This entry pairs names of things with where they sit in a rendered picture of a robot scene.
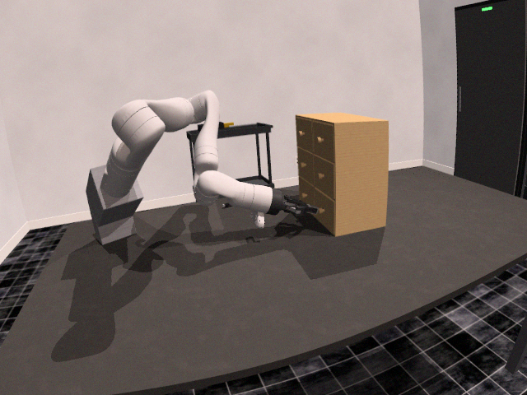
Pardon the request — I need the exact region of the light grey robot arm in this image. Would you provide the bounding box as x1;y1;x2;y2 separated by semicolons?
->
100;91;273;229

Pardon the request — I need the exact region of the light wooden chest of drawers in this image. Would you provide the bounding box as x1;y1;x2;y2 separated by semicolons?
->
296;113;389;237

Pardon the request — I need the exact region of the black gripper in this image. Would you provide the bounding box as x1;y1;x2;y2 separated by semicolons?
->
265;188;319;216

